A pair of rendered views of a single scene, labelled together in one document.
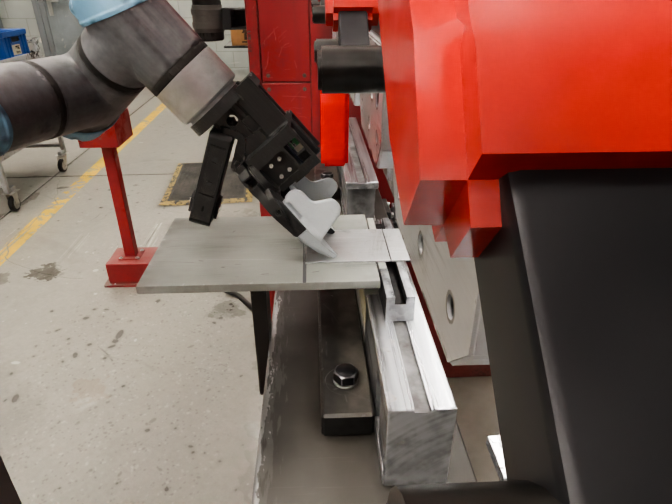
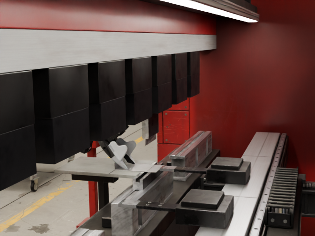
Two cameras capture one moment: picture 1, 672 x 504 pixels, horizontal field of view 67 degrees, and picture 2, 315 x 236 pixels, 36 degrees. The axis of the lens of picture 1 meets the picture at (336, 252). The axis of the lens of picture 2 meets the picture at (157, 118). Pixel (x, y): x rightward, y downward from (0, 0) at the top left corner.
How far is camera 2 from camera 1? 0.98 m
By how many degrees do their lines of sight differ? 27
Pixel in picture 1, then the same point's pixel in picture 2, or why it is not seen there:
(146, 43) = not seen: hidden behind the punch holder
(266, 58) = not seen: hidden behind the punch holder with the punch
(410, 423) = (117, 209)
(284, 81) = (174, 110)
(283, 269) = (105, 170)
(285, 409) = (94, 221)
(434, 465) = (127, 230)
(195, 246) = (81, 163)
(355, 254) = (135, 169)
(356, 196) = (176, 163)
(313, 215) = (118, 151)
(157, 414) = not seen: outside the picture
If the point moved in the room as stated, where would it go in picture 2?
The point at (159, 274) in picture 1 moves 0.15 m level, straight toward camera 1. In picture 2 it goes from (63, 168) to (55, 181)
